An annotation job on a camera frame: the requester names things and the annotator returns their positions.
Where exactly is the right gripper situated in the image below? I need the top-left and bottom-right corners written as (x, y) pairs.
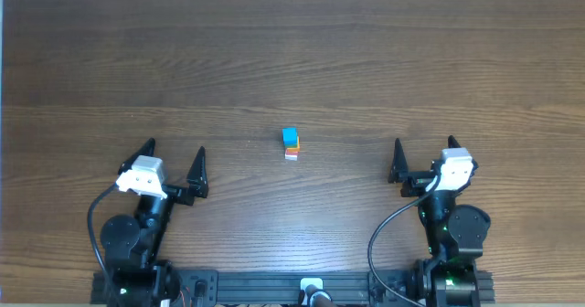
top-left (388, 134), bottom-right (479, 199)

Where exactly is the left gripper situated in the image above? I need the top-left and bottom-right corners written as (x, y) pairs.
top-left (117, 137), bottom-right (210, 207)

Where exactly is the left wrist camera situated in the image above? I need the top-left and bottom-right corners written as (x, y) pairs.
top-left (114, 154), bottom-right (169, 200)

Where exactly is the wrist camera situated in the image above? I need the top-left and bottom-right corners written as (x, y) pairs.
top-left (424, 146), bottom-right (474, 193)
top-left (114, 154), bottom-right (169, 200)

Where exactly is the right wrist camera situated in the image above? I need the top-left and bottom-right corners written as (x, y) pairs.
top-left (424, 146), bottom-right (474, 193)

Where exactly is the mounting rail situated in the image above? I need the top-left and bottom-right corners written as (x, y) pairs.
top-left (90, 269), bottom-right (495, 307)

